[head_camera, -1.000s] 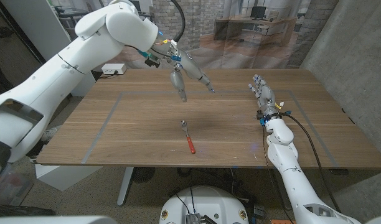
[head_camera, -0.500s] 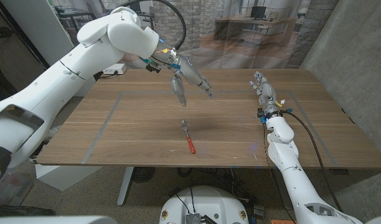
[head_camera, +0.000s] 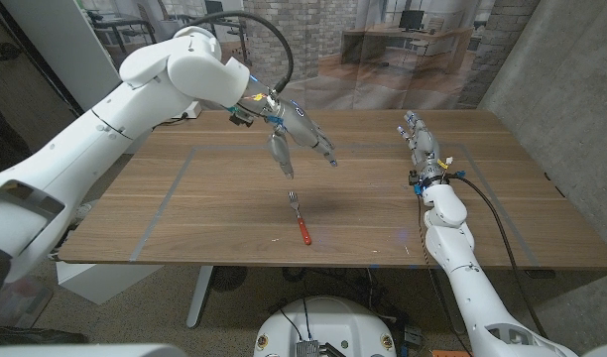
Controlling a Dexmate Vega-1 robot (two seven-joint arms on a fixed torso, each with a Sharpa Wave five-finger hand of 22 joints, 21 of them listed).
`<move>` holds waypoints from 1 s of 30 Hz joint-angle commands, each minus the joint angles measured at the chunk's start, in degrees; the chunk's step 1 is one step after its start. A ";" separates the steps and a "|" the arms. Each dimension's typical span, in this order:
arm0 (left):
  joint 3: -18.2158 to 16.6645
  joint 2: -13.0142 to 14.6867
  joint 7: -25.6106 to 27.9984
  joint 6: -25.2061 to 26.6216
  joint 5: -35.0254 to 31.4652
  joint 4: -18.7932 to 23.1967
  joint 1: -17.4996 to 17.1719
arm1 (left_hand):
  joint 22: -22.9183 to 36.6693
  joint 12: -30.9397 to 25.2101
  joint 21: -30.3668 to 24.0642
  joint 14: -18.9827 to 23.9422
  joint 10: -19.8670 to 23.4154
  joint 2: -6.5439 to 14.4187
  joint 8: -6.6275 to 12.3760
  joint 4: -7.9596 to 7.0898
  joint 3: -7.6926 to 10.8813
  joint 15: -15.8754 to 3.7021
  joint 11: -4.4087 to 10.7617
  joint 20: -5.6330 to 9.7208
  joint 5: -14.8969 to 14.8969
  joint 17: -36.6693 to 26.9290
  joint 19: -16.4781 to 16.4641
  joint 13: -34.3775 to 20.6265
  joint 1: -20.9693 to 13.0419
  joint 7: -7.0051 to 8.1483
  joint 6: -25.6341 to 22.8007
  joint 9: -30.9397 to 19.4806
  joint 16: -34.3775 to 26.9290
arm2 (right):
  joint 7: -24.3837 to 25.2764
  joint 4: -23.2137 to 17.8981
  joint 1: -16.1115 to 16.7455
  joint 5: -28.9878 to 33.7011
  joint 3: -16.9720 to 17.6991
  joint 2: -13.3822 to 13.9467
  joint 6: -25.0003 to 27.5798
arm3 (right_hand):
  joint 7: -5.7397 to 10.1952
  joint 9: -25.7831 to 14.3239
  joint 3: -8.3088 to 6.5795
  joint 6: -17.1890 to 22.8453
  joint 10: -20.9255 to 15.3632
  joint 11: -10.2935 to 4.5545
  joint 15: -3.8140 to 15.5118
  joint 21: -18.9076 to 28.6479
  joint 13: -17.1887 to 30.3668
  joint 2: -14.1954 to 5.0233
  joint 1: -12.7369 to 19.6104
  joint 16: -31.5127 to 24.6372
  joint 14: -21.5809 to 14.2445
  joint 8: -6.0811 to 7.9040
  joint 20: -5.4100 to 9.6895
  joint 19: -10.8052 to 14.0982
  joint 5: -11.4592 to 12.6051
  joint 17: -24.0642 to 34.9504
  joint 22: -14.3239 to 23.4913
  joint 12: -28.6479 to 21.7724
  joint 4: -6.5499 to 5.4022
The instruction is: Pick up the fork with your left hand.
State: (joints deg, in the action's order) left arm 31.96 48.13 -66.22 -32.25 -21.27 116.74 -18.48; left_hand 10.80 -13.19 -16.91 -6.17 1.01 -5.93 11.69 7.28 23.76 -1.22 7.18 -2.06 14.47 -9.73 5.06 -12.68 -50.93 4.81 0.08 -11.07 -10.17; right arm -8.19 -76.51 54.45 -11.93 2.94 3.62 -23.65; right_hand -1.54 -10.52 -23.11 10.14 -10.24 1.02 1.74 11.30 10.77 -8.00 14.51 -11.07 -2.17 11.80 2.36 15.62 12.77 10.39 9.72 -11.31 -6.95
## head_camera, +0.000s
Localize white partition panel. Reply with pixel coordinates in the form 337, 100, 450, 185
0, 0, 131, 113

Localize thin braided right arm cable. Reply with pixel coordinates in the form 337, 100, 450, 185
416, 194, 474, 357

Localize red-handled metal fork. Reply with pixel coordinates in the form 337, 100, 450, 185
288, 190, 313, 246

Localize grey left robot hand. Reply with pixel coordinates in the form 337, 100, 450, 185
243, 81, 339, 180

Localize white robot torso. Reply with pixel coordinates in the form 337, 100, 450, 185
253, 296, 398, 357

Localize person in dark clothes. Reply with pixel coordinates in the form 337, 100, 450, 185
0, 93, 35, 179

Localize black round floor fan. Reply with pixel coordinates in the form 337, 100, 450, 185
208, 266, 249, 293

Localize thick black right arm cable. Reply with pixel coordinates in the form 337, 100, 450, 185
449, 176, 550, 341

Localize black door handle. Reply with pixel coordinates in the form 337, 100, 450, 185
0, 42, 23, 63

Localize white box under table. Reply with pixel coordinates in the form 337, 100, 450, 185
55, 261, 164, 305

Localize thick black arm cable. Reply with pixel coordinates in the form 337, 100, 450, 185
186, 10, 296, 95
449, 176, 550, 341

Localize black floor mat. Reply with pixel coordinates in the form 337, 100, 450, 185
0, 326, 89, 346

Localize white power strip box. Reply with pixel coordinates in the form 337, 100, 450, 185
177, 101, 203, 120

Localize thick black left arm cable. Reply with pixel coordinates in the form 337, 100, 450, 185
186, 10, 296, 95

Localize printed office backdrop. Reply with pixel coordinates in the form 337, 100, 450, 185
77, 0, 541, 111

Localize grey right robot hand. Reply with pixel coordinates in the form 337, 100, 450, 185
396, 109, 456, 187

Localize clear plastic bin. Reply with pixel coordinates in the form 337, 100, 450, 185
0, 276, 54, 329

